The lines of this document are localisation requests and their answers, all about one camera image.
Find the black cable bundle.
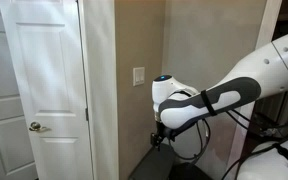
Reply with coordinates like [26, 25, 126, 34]
[225, 89, 288, 139]

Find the black looping arm cable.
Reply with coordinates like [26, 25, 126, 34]
[168, 118, 212, 162]

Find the white panel closet door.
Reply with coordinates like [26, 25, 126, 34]
[0, 0, 39, 180]

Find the brass door knob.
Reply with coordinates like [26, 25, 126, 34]
[28, 121, 51, 133]

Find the black stand platform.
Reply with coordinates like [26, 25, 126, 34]
[129, 143, 213, 180]

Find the white wall corner trim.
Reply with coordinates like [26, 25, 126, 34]
[226, 0, 284, 169]

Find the white door frame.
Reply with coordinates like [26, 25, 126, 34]
[76, 0, 120, 180]

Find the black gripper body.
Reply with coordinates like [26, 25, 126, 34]
[155, 121, 177, 142]

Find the black strap on forearm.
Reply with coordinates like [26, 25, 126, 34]
[200, 89, 218, 117]

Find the white panel door with knob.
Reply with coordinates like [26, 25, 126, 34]
[0, 0, 95, 180]

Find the black base cable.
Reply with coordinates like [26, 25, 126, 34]
[219, 142, 280, 180]

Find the white double switch wall plate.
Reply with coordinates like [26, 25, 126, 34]
[132, 66, 146, 87]

